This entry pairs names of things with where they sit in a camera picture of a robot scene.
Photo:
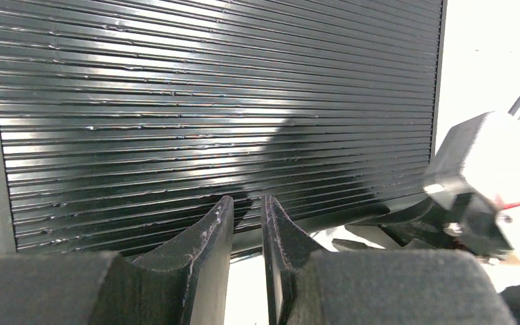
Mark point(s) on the black poker case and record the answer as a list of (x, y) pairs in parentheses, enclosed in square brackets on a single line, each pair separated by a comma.
[(123, 122)]

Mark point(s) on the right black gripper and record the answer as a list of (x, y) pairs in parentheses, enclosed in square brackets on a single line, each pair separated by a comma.
[(421, 228)]

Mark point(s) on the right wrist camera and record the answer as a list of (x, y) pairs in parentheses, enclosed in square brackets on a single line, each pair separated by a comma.
[(475, 177)]

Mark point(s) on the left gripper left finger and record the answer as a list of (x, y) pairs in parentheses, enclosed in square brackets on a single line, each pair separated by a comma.
[(183, 281)]

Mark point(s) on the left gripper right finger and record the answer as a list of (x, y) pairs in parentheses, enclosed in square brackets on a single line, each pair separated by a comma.
[(308, 284)]

